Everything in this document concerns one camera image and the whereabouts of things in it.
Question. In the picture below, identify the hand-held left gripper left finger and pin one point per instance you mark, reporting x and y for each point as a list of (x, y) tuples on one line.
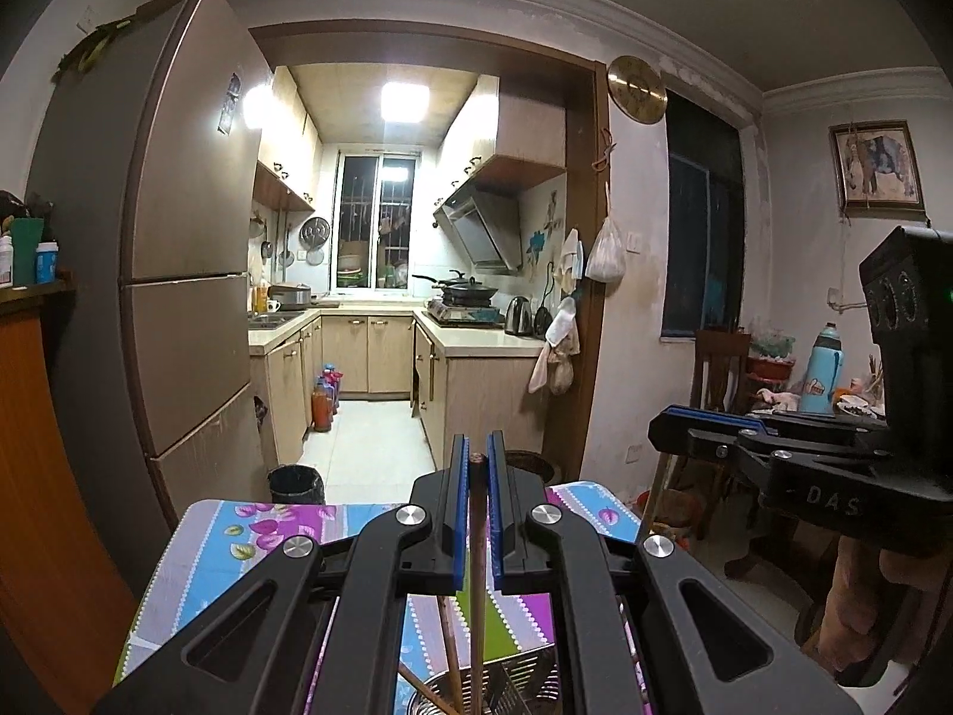
[(458, 506)]

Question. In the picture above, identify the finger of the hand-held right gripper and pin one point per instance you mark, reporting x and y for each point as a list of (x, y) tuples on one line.
[(715, 415), (700, 441)]

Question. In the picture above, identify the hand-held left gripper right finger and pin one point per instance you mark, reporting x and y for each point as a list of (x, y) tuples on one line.
[(496, 506)]

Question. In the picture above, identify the dark-tipped brown chopstick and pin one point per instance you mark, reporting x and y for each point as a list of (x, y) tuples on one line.
[(475, 611)]

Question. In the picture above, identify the wooden chopstick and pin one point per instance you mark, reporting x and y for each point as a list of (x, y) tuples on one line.
[(449, 640), (421, 687)]

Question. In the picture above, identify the perforated metal utensil holder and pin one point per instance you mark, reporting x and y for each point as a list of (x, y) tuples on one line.
[(521, 685)]

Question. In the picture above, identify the person's right hand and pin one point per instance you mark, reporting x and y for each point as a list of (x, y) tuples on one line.
[(856, 603)]

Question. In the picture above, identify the dark round bucket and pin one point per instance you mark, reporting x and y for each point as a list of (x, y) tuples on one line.
[(532, 465)]

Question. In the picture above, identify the wooden chair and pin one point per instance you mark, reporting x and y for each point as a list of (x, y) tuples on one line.
[(722, 357)]

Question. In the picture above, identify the white crumpled cloth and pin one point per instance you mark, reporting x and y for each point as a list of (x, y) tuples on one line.
[(774, 397)]

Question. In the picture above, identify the leaning wooden stick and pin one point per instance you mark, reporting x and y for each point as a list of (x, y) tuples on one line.
[(655, 488)]

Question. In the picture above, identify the beige stove counter cabinet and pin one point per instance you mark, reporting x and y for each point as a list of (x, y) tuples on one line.
[(476, 395)]

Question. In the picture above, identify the blue thermos bottle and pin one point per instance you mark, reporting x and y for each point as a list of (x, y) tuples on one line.
[(823, 372)]

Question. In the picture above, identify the beige hanging cloth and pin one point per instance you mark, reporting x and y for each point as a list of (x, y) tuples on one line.
[(555, 369)]

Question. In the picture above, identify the black trash bin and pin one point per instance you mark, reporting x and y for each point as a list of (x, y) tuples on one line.
[(298, 484)]

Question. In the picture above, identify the bottles on kitchen floor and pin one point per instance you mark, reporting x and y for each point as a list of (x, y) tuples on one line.
[(321, 406)]

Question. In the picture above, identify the electric kettle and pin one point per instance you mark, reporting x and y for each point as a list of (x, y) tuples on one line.
[(519, 316)]

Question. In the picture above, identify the dark curtained window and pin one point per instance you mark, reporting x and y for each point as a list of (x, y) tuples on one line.
[(700, 223)]

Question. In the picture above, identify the gas stove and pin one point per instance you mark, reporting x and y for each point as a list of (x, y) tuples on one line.
[(461, 313)]

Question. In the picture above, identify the white hanging plastic bag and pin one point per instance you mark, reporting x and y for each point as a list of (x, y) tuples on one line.
[(607, 253)]

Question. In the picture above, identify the beige lower kitchen cabinets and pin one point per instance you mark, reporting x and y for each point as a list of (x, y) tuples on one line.
[(283, 387)]

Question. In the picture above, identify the beige kitchen cabinets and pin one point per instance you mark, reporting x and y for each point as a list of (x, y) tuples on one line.
[(283, 387), (287, 141)]

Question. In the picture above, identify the white hanging cloth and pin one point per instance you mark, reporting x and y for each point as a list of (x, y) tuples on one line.
[(569, 257)]

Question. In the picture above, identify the black wok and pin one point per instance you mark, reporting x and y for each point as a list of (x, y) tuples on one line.
[(465, 287)]

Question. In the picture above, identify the floral striped tablecloth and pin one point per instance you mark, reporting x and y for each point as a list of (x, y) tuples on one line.
[(223, 536)]

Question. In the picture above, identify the green basin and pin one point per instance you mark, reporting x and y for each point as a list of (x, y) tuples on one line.
[(350, 272)]

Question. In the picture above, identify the steel cooking pot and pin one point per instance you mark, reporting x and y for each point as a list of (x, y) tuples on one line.
[(290, 296)]

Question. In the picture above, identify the steel range hood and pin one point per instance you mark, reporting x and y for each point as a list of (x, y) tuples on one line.
[(480, 231)]

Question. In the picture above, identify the yellow oil bottle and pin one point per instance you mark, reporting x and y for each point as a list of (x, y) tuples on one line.
[(259, 296)]

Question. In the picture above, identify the barred kitchen window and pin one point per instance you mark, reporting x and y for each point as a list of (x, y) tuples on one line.
[(376, 216)]

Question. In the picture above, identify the beige cabinet above hood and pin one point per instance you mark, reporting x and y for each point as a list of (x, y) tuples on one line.
[(514, 126)]

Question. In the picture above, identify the beige upper kitchen cabinets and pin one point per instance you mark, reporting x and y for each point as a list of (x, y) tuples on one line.
[(287, 141)]

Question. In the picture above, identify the square ceiling light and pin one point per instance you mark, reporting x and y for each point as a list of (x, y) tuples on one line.
[(406, 102)]

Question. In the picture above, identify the tall brown refrigerator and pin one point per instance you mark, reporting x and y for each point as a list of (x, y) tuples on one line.
[(186, 201)]

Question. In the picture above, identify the orange wooden cabinet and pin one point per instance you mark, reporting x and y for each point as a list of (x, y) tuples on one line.
[(45, 462)]

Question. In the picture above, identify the refrigerator door sticker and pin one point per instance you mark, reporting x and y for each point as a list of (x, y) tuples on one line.
[(229, 104)]

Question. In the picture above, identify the blue-labelled jar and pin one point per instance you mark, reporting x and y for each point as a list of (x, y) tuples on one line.
[(46, 262)]

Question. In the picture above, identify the green box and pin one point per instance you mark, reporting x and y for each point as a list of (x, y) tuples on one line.
[(26, 249)]

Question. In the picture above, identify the white plastic bottle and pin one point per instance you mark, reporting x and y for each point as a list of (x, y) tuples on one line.
[(4, 261)]

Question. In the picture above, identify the flower wall sticker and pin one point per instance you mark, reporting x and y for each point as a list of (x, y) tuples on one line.
[(543, 231)]

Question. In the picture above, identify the framed wall picture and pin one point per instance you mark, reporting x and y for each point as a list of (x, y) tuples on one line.
[(877, 164)]

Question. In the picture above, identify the gold round wall clock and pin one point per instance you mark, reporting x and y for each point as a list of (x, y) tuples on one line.
[(636, 88)]

